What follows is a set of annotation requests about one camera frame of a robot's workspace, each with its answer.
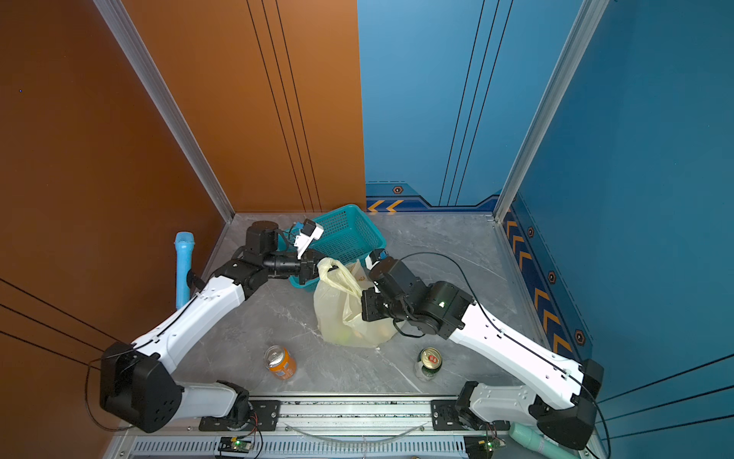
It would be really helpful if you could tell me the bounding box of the cream plastic bag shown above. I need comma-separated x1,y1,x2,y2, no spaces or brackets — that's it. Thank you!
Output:
313,257,397,348

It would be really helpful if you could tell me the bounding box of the mint green handle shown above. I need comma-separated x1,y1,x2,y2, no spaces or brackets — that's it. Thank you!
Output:
508,423,579,459

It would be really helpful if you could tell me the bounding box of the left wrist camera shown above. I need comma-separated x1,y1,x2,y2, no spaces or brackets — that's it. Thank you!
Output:
294,219,325,259

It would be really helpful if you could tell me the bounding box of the aluminium front rail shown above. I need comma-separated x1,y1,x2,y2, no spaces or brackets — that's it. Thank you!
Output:
102,393,609,459

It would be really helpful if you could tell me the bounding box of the right small circuit board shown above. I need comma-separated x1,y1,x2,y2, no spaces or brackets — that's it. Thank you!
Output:
464,437,507,459

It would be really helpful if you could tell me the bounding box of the orange soda can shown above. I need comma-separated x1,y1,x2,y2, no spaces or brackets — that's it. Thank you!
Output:
264,345,297,380

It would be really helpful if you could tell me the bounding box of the black round microphone stand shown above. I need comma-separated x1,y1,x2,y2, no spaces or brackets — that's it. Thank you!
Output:
185,270,206,294

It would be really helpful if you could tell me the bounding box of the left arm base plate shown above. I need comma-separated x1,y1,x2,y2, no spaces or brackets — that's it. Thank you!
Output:
199,400,281,433

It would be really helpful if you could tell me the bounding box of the light blue microphone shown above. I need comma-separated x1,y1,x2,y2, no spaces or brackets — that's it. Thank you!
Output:
174,231,195,310

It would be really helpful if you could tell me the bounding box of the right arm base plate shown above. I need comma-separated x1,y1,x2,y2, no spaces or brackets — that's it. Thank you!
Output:
430,399,510,433

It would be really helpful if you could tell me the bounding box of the green beer can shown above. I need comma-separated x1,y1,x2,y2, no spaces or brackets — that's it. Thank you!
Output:
414,347,443,382

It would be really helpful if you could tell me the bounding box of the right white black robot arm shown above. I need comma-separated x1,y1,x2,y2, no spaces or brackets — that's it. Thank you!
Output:
361,250,604,451

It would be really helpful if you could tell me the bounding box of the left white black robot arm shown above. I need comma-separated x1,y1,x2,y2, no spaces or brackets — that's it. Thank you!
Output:
99,219,325,433

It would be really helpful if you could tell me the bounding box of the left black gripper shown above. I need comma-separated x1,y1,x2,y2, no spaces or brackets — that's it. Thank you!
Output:
263,249,339,286

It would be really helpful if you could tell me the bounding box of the small green circuit board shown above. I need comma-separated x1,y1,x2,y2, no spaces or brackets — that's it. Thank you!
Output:
217,436,255,457

